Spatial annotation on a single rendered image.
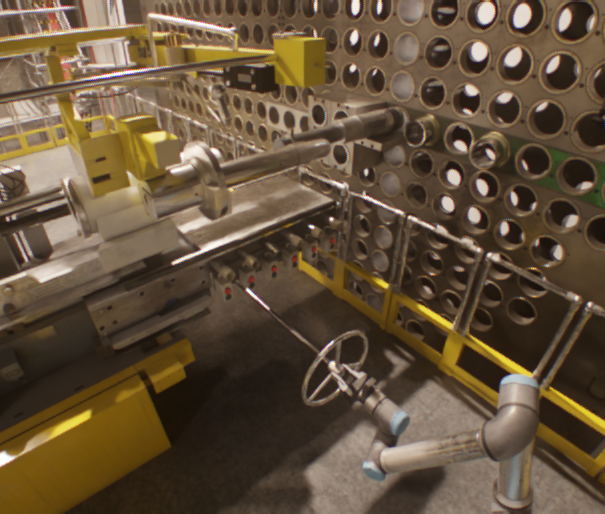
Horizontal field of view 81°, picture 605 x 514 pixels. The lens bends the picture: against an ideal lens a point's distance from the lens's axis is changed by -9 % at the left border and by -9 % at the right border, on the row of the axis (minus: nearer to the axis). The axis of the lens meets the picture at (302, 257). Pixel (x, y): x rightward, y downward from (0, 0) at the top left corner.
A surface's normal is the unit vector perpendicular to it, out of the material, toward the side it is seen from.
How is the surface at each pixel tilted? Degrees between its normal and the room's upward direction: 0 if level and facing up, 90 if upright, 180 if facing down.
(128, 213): 68
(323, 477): 0
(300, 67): 90
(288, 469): 0
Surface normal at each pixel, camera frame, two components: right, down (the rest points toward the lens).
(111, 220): 0.60, 0.10
